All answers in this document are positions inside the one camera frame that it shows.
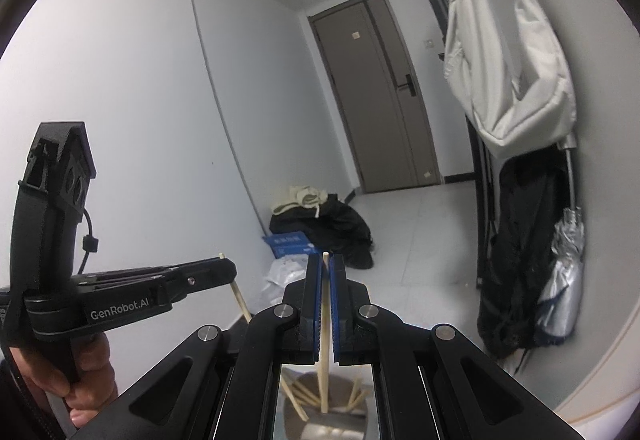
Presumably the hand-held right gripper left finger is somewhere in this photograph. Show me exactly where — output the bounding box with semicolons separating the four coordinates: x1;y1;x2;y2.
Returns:
75;255;322;440

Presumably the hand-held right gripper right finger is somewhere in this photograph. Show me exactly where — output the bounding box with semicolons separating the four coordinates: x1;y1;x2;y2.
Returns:
330;254;587;440

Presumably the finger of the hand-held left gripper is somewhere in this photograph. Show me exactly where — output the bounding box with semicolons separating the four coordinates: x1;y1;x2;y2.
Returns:
74;258;237;295

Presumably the long wooden chopstick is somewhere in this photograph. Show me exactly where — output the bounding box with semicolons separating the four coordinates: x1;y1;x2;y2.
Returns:
320;251;331;416
218;252;252;323

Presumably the grey utensil holder cup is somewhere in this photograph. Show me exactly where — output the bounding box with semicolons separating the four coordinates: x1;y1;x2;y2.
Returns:
275;362;376;440

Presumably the person's left hand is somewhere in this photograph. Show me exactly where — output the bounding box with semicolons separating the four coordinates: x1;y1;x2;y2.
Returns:
9;334;117;430

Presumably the white plastic bag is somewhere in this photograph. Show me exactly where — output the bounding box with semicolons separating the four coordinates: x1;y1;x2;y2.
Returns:
264;253;312;302

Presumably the blue cardboard box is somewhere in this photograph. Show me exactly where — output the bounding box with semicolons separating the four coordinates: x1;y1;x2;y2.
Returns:
261;230;317;257

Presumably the black bag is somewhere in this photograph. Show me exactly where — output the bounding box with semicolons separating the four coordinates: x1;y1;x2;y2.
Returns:
269;196;376;271

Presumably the beige cloth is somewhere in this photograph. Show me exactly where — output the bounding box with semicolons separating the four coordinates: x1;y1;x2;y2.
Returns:
271;185;329;217

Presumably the grey-brown door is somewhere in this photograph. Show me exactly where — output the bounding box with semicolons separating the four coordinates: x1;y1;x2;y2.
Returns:
306;0;444;196

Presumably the black hanging coat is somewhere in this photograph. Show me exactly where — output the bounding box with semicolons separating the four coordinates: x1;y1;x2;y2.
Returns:
476;149;571;362

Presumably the silver folded umbrella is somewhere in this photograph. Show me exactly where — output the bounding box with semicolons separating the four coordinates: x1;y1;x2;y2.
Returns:
536;135;587;347

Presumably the white hanging bag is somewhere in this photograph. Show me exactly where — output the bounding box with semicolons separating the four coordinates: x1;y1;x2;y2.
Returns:
442;0;577;159

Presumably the black cable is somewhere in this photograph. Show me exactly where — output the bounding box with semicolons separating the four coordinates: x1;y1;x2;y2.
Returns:
74;206;99;274

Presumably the black coat rack frame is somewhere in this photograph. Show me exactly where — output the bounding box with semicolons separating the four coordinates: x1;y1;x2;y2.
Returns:
387;0;521;291

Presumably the black door lock handle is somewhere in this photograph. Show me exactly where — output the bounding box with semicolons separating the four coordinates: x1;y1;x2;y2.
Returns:
392;74;419;98

